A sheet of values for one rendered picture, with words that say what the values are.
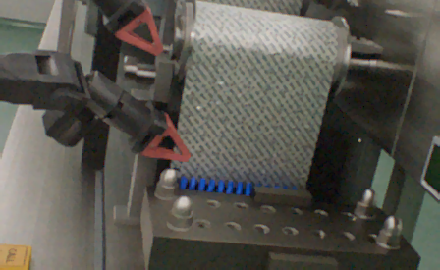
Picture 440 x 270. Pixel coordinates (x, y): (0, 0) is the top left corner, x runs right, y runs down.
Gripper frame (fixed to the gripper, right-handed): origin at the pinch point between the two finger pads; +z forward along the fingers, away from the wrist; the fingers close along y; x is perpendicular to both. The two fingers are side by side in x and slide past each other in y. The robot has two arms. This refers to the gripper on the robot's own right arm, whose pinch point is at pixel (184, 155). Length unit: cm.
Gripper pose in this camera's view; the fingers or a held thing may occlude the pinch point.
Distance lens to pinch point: 110.1
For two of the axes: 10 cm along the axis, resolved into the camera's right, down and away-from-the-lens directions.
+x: 6.4, -7.5, -1.6
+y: 1.7, 3.4, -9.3
